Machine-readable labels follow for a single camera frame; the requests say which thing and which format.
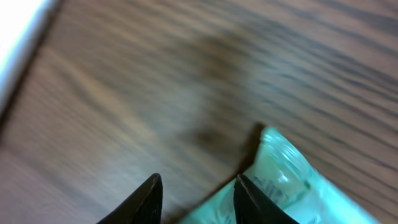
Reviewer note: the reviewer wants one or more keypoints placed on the teal snack packet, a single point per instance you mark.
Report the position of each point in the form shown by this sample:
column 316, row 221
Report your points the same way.
column 287, row 178

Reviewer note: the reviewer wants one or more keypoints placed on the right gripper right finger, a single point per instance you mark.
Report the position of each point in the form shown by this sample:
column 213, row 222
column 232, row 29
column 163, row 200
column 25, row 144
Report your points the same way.
column 252, row 206

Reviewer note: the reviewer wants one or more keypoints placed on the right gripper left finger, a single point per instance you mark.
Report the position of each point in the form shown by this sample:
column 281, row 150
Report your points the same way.
column 143, row 206

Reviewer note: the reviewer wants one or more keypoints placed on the white cream tube gold cap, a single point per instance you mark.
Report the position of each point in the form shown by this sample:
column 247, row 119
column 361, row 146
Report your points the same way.
column 22, row 24

